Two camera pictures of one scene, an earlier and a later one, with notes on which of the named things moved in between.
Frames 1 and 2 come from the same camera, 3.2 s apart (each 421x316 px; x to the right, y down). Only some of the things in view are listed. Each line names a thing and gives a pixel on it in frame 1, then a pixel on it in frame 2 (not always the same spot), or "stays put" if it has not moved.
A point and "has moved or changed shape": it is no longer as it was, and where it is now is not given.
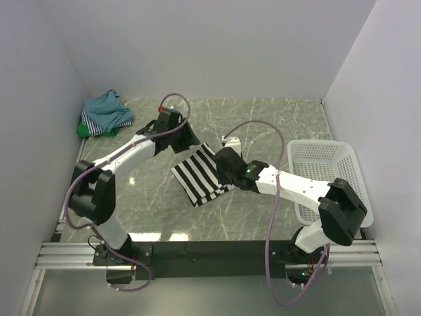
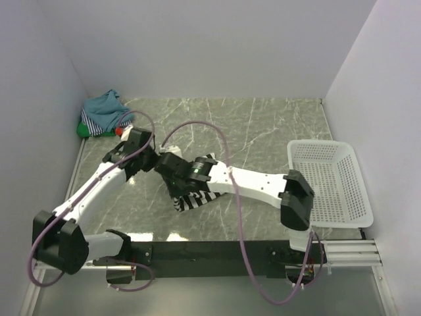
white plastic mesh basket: (324, 161) stays put
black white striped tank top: (198, 177) has moved or changed shape
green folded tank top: (82, 131) stays put
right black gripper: (223, 175) → (175, 192)
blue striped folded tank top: (94, 130) stays put
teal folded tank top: (108, 108) stays put
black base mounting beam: (209, 259) stays put
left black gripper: (189, 139) → (150, 164)
